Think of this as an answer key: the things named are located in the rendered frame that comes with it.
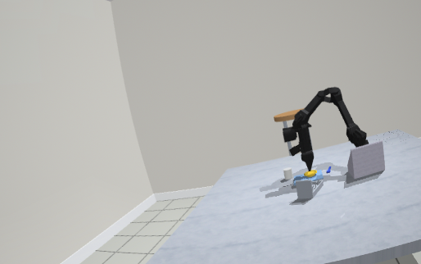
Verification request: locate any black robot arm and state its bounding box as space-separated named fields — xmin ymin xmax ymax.
xmin=283 ymin=87 xmax=369 ymax=156

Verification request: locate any yellow plate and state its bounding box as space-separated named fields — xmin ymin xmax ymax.
xmin=304 ymin=170 xmax=317 ymax=177

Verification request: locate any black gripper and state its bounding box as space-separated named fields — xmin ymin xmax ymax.
xmin=299 ymin=137 xmax=314 ymax=171

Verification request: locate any grey cylinder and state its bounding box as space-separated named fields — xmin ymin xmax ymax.
xmin=283 ymin=167 xmax=293 ymax=180

